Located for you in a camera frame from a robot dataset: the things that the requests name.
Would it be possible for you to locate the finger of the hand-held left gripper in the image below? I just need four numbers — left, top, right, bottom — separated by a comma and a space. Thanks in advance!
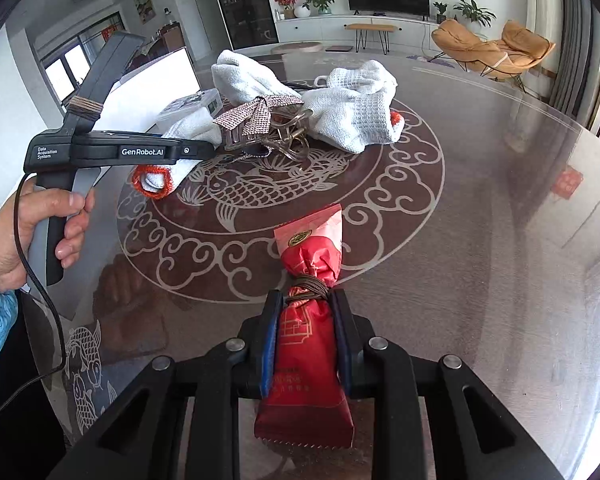
175, 139, 217, 162

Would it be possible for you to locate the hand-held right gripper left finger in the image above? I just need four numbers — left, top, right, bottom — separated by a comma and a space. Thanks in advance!
47, 290, 286, 480

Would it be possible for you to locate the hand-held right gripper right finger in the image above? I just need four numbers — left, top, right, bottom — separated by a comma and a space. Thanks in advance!
327, 290, 566, 480

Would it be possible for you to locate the white knit glove orange cuff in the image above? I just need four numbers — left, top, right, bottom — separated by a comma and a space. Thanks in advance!
211, 50, 303, 111
132, 107, 226, 199
302, 87, 403, 154

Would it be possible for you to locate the red snack packet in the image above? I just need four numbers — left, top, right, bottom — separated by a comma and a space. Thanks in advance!
254, 203, 355, 450

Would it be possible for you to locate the person's left hand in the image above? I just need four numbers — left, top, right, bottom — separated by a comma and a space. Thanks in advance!
0, 187, 97, 293

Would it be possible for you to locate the small white box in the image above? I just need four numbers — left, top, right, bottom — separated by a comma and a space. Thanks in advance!
157, 88, 223, 126

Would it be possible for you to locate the dining table with chairs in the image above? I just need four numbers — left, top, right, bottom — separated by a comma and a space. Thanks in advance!
145, 22, 186, 58

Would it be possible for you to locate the round floor cushion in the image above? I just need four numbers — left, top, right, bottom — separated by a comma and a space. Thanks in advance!
271, 41, 323, 54

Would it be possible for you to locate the black glass display cabinet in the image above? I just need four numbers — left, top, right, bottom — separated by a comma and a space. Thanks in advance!
207, 0, 280, 51

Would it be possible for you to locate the white television cabinet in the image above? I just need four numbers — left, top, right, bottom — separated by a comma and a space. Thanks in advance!
274, 12, 481, 43

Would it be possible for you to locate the wooden bench with metal legs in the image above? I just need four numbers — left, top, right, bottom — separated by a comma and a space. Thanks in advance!
344, 23, 397, 53

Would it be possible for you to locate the orange lounge chair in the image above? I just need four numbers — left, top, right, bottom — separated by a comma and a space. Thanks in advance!
431, 20, 511, 73
485, 20, 557, 81

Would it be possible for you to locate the large leafy potted plant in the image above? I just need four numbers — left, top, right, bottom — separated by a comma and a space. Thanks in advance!
452, 0, 497, 31

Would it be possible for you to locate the cream patterned curtain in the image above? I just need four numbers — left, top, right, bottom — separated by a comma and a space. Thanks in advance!
525, 0, 563, 61

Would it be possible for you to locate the grey curtain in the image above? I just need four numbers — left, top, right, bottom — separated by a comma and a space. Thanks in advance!
547, 0, 600, 121

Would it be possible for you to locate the brown hair tie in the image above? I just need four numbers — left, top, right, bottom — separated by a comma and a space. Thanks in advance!
284, 275, 332, 303

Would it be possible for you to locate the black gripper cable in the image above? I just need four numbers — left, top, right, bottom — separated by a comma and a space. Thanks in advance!
0, 172, 68, 421

